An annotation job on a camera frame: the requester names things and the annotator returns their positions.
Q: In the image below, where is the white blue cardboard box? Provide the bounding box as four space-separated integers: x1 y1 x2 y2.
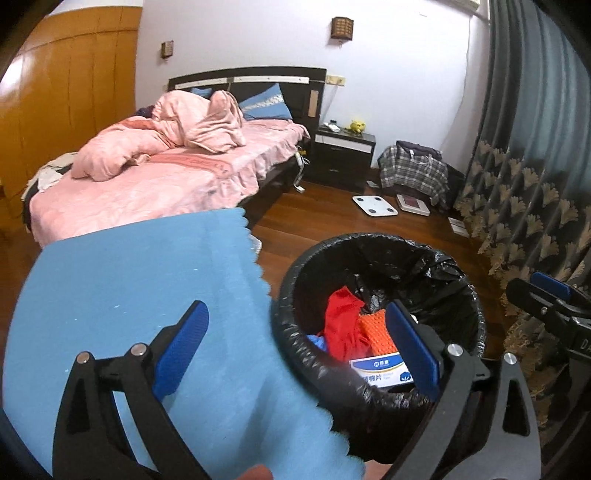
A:
349 352 414 388

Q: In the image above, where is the orange foam fruit net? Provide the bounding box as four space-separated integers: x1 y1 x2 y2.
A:
359 309 398 356

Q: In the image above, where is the red knit glove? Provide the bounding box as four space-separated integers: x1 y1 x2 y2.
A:
322 286 370 362

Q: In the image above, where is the blue plastic bag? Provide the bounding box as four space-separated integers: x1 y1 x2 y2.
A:
308 334 328 352

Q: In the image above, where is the black lined trash bin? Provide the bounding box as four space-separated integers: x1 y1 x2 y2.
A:
271 233 486 464

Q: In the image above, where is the person's hand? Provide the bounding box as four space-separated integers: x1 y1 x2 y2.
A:
236 464 273 480

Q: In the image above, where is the blue table cloth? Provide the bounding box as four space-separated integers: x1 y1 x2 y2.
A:
2 209 365 479

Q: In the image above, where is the pink framed scale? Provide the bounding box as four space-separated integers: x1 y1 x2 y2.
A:
396 194 431 217

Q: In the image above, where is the plaid bag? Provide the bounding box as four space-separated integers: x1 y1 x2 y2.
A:
378 140 450 208

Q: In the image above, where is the white bathroom scale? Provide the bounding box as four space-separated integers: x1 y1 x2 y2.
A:
352 195 399 218

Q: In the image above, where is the black white nightstand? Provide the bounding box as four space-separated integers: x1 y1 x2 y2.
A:
304 127 376 193

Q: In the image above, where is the yellow plush toy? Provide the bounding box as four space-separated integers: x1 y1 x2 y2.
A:
348 120 366 135

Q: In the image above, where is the clothes pile on bed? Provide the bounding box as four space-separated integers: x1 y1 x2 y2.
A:
21 152 77 201

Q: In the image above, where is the pink bed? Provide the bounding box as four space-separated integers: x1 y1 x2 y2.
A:
29 120 310 248

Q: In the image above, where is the black headboard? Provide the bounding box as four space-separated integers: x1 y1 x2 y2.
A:
167 66 327 137

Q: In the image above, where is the blue pillow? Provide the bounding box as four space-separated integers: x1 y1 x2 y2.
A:
238 83 293 121

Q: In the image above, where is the pink crumpled duvet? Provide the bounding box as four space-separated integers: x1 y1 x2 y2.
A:
71 90 246 182

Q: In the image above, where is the wooden wardrobe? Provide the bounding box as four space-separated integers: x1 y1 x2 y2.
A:
1 5 142 227

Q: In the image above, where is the wall power socket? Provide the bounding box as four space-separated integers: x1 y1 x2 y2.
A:
325 75 346 87

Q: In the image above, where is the wall lamp near bed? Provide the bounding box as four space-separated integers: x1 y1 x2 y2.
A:
329 17 353 41

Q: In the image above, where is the far wall lamp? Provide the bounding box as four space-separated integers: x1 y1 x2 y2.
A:
160 40 174 60

